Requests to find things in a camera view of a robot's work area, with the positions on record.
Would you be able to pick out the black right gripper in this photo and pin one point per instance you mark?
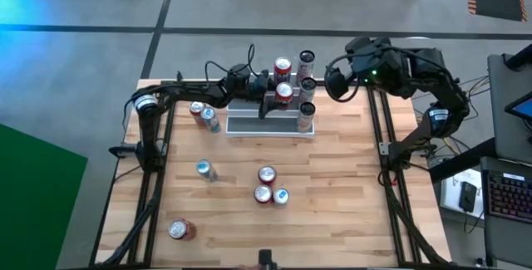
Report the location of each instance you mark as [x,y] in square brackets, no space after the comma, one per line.
[338,83]

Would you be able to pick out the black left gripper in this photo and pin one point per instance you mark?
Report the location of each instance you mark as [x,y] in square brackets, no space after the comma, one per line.
[249,89]

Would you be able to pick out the red Fanta strawberry can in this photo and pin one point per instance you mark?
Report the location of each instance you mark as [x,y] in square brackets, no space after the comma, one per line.
[282,65]
[197,108]
[284,90]

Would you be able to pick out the blue silver Red Bull can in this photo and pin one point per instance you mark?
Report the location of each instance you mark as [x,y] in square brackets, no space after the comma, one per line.
[208,114]
[203,167]
[281,196]

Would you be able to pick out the red Coca-Cola Zero can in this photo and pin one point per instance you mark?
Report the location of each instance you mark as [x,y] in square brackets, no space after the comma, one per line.
[267,174]
[178,229]
[263,193]

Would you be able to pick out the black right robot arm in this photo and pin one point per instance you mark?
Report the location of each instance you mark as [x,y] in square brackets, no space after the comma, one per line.
[436,75]

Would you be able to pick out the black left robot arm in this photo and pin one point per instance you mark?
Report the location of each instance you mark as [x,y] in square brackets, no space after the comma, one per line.
[187,91]

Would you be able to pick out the white three-step display shelf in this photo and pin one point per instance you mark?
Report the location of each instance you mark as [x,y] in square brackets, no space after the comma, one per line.
[249,126]

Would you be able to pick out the silver Celsius can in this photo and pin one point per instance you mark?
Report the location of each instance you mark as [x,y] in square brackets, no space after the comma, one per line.
[307,57]
[308,84]
[306,109]

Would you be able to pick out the black diagonal pole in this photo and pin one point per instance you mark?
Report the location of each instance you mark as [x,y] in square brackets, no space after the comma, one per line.
[461,162]

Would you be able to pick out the white paper sheet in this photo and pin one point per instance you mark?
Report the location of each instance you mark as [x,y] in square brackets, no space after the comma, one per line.
[451,191]

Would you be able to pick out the dark grey desk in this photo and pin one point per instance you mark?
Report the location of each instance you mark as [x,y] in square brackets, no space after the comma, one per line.
[505,129]

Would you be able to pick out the tablet with blue screen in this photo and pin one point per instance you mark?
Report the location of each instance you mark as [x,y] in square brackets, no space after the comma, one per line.
[521,108]

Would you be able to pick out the black backlit keyboard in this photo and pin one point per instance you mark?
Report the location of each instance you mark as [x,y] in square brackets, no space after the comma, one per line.
[509,191]

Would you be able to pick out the grey keyboard desk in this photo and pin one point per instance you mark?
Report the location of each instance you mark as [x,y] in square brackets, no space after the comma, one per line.
[507,241]

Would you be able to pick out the green floor mat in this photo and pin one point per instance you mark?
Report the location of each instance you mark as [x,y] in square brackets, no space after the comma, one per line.
[37,195]

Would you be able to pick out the black aluminium table frame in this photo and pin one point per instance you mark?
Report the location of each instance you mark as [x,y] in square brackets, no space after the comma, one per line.
[349,83]

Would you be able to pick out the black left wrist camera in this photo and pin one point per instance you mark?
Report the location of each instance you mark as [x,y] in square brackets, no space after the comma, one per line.
[239,72]

